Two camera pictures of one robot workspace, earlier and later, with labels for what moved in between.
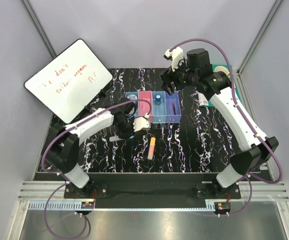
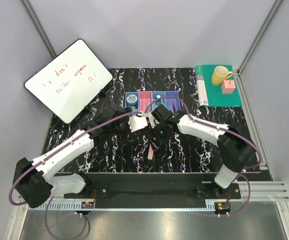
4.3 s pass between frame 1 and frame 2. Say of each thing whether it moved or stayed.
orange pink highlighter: stayed
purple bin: stayed
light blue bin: stayed
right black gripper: moved
